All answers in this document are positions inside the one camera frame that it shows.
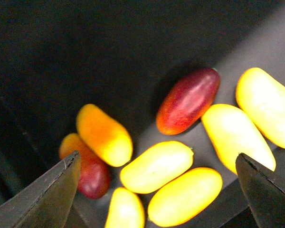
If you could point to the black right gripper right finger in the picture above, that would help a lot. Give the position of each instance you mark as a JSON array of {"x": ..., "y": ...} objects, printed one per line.
[{"x": 264, "y": 191}]

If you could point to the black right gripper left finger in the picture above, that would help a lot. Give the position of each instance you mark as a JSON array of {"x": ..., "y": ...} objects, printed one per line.
[{"x": 47, "y": 201}]

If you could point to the dark red mango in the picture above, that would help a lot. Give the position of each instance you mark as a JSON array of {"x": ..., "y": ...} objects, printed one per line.
[{"x": 187, "y": 101}]

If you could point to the red mango at edge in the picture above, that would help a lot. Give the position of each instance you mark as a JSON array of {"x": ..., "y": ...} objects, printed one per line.
[{"x": 94, "y": 181}]

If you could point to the yellow mango center left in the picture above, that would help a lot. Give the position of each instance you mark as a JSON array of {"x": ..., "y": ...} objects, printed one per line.
[{"x": 232, "y": 132}]

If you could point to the small yellow mango edge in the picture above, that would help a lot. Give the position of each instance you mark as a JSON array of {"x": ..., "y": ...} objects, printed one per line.
[{"x": 125, "y": 210}]

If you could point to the yellow mango bottom left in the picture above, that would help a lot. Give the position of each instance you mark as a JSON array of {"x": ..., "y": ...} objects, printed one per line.
[{"x": 185, "y": 197}]

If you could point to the yellow mango upright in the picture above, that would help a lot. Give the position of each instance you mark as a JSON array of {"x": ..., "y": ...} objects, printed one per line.
[{"x": 104, "y": 135}]

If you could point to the yellow mango center right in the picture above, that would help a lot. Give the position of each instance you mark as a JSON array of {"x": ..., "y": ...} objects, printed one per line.
[{"x": 262, "y": 98}]

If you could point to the yellow mango middle left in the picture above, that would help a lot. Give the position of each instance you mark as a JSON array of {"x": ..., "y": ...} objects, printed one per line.
[{"x": 157, "y": 166}]

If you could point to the black fruit shelf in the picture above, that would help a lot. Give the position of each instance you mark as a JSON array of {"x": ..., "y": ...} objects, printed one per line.
[{"x": 122, "y": 55}]

